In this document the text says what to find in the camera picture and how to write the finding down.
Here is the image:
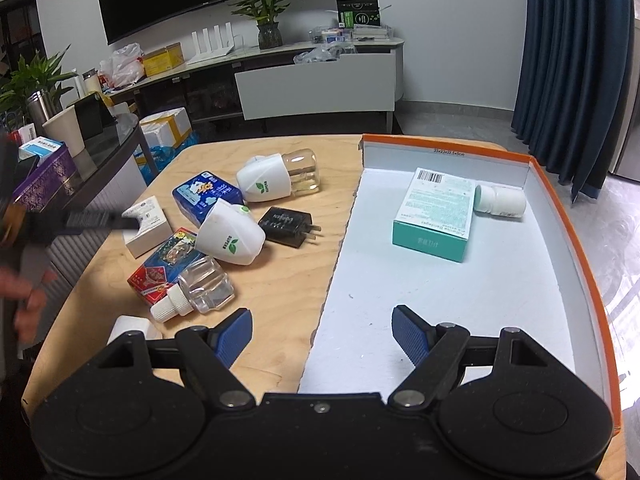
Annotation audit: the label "clear bottle white cap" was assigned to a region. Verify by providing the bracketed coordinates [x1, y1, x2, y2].
[150, 256, 236, 322]

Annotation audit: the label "person's left hand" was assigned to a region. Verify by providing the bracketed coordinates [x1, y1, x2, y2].
[0, 267, 59, 345]

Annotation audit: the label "teal and white box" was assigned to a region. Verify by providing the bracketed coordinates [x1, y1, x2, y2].
[391, 167, 477, 264]

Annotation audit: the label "blue cartoon print tin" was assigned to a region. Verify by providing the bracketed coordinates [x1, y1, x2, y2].
[172, 170, 246, 227]

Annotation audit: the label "white plastic bag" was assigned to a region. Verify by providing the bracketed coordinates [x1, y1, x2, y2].
[98, 43, 147, 88]

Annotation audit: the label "yellow box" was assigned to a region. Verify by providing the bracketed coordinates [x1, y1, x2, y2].
[142, 42, 183, 77]

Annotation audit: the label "green and black box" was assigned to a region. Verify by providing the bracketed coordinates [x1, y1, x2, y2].
[336, 0, 383, 30]

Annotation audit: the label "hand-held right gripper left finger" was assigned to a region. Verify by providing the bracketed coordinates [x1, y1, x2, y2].
[106, 308, 257, 409]

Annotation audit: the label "purple tissue box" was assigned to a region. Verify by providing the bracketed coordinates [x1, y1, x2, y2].
[12, 145, 76, 206]

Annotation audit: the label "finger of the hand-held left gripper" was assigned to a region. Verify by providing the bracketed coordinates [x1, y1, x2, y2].
[27, 208, 143, 237]

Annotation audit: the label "blue bag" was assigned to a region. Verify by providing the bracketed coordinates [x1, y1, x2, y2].
[134, 132, 201, 186]

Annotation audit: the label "white paper cup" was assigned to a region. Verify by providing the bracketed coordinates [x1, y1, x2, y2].
[42, 106, 86, 158]

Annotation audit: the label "black glass side table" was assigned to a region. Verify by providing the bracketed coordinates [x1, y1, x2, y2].
[0, 110, 146, 341]

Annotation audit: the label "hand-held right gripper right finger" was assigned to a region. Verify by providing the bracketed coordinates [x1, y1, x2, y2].
[387, 305, 544, 409]

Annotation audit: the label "dark blue curtain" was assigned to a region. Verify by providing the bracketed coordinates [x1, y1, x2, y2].
[510, 0, 640, 203]

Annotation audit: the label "small white block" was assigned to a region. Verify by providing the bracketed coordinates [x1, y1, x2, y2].
[106, 315, 163, 346]

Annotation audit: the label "white router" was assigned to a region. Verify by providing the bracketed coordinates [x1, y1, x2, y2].
[186, 22, 236, 66]

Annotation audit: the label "white cloth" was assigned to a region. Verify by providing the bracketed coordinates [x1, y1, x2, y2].
[121, 196, 173, 259]

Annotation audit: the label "red card box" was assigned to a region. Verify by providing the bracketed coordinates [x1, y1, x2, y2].
[126, 227, 208, 308]

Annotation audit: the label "taped cardboard package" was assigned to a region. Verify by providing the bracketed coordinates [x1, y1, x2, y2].
[139, 107, 193, 150]

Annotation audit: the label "orange-edged white box tray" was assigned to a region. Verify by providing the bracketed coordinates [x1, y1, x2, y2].
[297, 133, 623, 436]

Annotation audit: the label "blue and white box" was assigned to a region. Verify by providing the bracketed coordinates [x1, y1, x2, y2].
[17, 137, 68, 161]

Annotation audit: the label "green plant in glass vase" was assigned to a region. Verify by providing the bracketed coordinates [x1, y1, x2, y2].
[225, 0, 293, 51]

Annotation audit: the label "leafy green plant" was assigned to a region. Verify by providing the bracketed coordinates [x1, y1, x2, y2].
[0, 45, 78, 116]

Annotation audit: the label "black plug charger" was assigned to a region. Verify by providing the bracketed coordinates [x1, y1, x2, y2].
[257, 206, 322, 249]

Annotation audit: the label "long television cabinet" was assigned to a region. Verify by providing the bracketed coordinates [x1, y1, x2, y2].
[102, 35, 405, 133]

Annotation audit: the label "steel thermos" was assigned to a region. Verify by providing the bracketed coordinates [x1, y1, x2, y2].
[25, 90, 63, 123]

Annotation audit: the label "white cabinet drawer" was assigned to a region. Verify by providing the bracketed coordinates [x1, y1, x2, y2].
[234, 50, 397, 122]

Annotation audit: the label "clear plastic packets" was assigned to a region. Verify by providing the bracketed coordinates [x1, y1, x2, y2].
[293, 44, 358, 66]

